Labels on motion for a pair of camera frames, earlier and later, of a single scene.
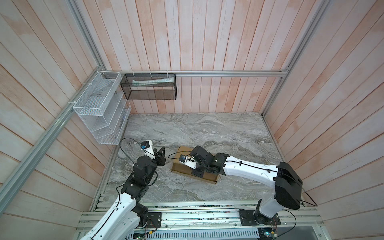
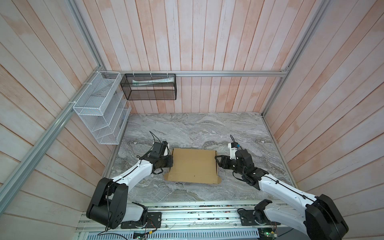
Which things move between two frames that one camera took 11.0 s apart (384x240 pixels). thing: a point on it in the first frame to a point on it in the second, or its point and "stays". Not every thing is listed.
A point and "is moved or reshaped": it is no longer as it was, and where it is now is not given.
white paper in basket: (140, 83) stays
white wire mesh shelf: (104, 108) stays
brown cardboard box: (181, 168) is moved or reshaped
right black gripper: (198, 173) to (224, 159)
